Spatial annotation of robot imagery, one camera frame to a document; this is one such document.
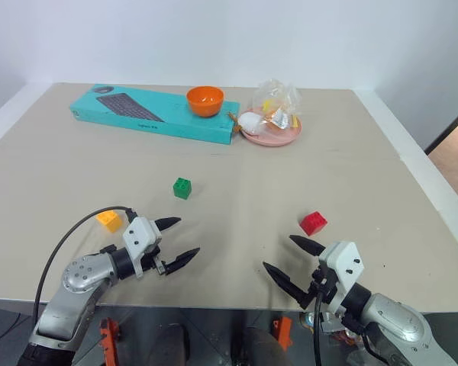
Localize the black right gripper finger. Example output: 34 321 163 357
288 234 326 258
262 261 314 310

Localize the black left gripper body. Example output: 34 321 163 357
141 242 168 275

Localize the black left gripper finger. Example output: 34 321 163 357
154 217 182 233
162 246 202 276

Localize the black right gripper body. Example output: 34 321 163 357
309 263 340 306

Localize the red toy block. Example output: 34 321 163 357
298 210 329 236

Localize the green toy block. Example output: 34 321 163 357
172 176 194 201

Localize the orange table clamp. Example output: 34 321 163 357
272 316 293 352
98 316 121 366

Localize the yellow toy block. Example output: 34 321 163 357
95 210 124 234

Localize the dark rounded shape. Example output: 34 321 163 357
247 326 288 366

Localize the teal keyboard box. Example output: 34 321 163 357
69 83 241 147

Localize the pink round plate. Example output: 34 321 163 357
239 107 304 148

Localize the small brown stick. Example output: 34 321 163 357
227 111 242 136

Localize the orange plastic bowl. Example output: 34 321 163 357
185 85 225 119

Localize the white crumpled wrapper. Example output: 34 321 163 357
237 112 263 136

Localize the silver foil packet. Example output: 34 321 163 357
268 108 292 129

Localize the clear plastic bag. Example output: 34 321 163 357
251 77 302 131

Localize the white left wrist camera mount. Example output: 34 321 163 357
121 216 163 279

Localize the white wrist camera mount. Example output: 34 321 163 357
318 240 366 317
121 216 163 279

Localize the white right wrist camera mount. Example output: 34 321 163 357
318 240 366 317

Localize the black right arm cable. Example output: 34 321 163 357
311 281 328 366

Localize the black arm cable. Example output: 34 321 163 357
311 281 328 366
31 206 137 319

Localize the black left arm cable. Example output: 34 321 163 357
31 206 137 319

